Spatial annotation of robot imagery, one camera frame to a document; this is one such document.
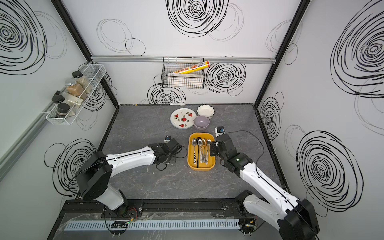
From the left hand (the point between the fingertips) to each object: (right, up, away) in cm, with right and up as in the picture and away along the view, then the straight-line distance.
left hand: (171, 157), depth 88 cm
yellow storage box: (+24, -3, +1) cm, 24 cm away
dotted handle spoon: (+23, +8, +9) cm, 26 cm away
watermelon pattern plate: (+5, +23, +24) cm, 33 cm away
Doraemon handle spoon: (+17, +7, +8) cm, 20 cm away
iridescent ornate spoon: (+20, +8, +9) cm, 23 cm away
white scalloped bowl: (+22, +30, +28) cm, 47 cm away
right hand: (+24, +10, -8) cm, 27 cm away
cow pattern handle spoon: (+13, +7, +9) cm, 17 cm away
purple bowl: (+19, +20, +17) cm, 32 cm away
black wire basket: (+13, +46, -1) cm, 48 cm away
